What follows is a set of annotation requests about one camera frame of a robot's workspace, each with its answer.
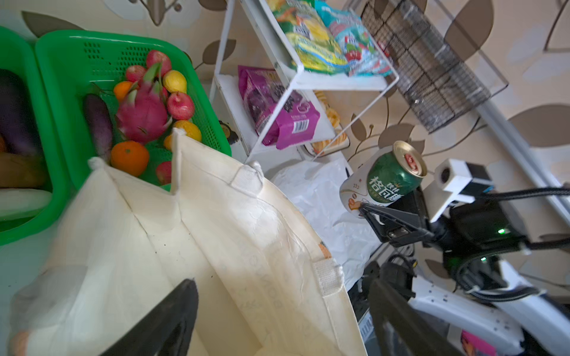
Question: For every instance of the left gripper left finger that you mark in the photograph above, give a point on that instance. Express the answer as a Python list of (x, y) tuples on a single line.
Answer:
[(167, 329)]

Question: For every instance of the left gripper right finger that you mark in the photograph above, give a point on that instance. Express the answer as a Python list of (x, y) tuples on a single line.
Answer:
[(399, 329)]

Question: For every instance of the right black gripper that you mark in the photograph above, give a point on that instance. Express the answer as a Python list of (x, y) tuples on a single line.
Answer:
[(485, 228)]

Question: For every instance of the green white drink can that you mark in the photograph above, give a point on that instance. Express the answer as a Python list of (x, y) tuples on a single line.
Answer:
[(387, 176)]

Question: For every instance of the cream canvas tote bag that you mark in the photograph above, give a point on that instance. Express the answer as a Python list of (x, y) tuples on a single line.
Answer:
[(266, 284)]

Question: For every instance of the teal red snack bag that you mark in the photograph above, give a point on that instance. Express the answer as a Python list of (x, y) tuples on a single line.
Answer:
[(356, 43)]

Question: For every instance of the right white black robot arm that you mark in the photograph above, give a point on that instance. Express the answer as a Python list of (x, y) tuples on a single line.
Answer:
[(506, 311)]

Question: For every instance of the white plastic grocery bag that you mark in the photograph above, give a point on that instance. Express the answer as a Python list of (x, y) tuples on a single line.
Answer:
[(314, 188)]

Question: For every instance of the tray of bread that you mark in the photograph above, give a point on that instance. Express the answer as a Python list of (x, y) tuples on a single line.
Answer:
[(329, 136)]

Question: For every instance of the orange fruit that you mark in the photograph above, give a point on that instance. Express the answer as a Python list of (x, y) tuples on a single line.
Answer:
[(130, 157)]

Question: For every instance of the white two-tier shelf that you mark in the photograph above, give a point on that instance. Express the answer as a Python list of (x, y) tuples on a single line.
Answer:
[(290, 71)]

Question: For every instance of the white radish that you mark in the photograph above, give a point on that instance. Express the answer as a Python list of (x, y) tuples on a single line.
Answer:
[(22, 203)]

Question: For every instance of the yellow pear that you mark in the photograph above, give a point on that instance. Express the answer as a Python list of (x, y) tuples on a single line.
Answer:
[(190, 129)]

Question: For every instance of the yellow green snack bag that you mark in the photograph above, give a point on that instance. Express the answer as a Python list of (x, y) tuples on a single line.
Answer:
[(314, 44)]

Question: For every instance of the pink dragon fruit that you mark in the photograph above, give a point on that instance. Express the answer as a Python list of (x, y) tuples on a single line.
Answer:
[(142, 116)]

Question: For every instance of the brown potato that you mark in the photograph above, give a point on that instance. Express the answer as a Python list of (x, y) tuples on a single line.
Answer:
[(19, 171)]

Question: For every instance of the small purple eggplant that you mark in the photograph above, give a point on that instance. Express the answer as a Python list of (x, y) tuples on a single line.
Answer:
[(99, 124)]

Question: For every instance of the red apple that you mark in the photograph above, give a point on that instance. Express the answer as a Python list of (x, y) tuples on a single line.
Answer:
[(180, 106)]

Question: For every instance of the yellow lemon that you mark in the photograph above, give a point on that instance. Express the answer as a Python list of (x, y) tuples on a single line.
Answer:
[(174, 81)]

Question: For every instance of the dark purple eggplant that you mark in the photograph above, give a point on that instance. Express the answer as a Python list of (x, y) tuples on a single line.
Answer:
[(18, 124)]

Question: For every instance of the right green plastic basket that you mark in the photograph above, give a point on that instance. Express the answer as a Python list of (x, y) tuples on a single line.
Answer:
[(76, 63)]

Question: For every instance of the green plastic basket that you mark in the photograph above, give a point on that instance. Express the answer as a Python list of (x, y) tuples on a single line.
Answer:
[(76, 63), (19, 57)]

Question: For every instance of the left green plastic basket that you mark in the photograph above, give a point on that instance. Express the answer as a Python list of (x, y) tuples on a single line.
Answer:
[(19, 57)]

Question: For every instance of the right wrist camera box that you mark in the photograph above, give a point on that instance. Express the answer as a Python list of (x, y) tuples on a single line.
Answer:
[(455, 181)]

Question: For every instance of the right black wire basket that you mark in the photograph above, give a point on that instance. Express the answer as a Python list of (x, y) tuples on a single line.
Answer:
[(444, 72)]

